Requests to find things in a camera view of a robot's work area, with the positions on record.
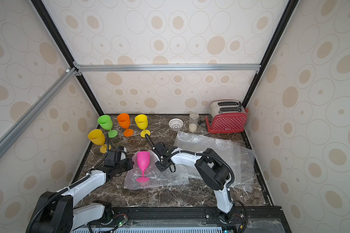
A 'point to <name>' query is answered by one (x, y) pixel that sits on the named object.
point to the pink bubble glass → (143, 159)
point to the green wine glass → (105, 122)
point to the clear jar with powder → (193, 122)
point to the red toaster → (227, 116)
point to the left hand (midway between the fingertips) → (138, 161)
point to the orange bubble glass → (124, 120)
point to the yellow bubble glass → (142, 121)
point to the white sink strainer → (176, 124)
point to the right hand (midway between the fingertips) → (166, 163)
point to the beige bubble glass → (96, 137)
